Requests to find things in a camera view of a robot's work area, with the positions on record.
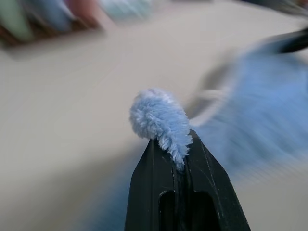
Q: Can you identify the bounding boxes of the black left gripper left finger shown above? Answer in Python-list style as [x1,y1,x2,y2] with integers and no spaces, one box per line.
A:
[124,138,181,231]

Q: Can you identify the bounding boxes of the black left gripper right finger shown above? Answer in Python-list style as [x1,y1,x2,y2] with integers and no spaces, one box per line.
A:
[179,129,251,231]

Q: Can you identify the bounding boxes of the pale teal rolled towel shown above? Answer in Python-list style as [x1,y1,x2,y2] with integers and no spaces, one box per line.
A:
[100,0,154,20]

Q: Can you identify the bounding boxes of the blue rolled towel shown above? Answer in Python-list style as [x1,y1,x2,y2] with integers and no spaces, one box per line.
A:
[42,0,76,32]

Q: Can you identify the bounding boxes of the green rolled towel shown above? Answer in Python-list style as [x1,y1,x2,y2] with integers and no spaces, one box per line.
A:
[0,0,33,42]

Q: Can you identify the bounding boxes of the pink rolled towel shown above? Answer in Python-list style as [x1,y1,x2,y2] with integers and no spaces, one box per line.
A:
[67,0,103,27]

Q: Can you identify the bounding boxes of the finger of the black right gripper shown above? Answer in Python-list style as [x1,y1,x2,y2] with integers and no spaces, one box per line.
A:
[276,28,308,55]

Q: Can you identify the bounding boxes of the light blue fluffy towel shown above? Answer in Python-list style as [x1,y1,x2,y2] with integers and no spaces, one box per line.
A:
[129,31,308,193]

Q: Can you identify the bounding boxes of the brown storage box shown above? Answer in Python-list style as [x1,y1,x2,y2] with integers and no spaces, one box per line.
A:
[0,14,108,48]

